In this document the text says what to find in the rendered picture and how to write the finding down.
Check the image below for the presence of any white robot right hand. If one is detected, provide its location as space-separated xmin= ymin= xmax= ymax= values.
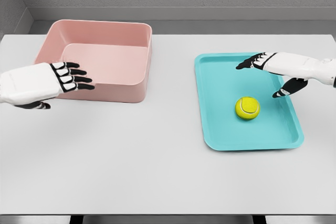
xmin=235 ymin=51 xmax=320 ymax=99

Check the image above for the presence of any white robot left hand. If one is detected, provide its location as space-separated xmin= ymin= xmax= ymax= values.
xmin=0 ymin=61 xmax=96 ymax=110

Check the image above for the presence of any yellow tennis ball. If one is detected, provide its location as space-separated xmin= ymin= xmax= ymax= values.
xmin=234 ymin=96 xmax=261 ymax=122

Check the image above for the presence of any blue plastic tray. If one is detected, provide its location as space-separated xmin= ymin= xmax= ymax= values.
xmin=194 ymin=52 xmax=305 ymax=152

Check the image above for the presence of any pink plastic basket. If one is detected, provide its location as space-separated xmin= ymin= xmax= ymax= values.
xmin=35 ymin=19 xmax=154 ymax=104

